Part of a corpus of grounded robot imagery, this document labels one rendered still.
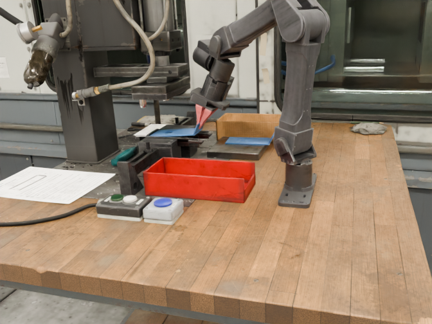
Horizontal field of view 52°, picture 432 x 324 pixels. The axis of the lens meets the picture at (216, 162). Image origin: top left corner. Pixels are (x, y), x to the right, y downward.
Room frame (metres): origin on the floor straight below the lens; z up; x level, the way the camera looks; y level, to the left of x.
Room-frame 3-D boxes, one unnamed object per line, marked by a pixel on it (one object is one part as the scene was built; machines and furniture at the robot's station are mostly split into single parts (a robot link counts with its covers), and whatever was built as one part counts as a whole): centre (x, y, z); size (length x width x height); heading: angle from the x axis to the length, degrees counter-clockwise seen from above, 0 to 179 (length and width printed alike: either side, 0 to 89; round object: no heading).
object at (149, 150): (1.08, 0.19, 0.95); 0.15 x 0.03 x 0.10; 162
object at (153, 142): (1.25, 0.14, 0.98); 0.20 x 0.10 x 0.01; 162
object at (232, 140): (1.35, -0.12, 0.93); 0.15 x 0.07 x 0.03; 75
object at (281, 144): (0.98, -0.19, 1.00); 0.09 x 0.06 x 0.06; 128
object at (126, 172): (1.02, 0.21, 0.95); 0.06 x 0.03 x 0.09; 162
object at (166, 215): (0.87, 0.12, 0.90); 0.07 x 0.07 x 0.06; 72
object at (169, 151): (1.25, 0.14, 0.94); 0.20 x 0.10 x 0.07; 162
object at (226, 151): (1.32, -0.08, 0.91); 0.17 x 0.16 x 0.02; 162
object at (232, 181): (1.01, 0.04, 0.93); 0.25 x 0.12 x 0.06; 72
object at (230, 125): (1.47, -0.14, 0.93); 0.25 x 0.13 x 0.08; 72
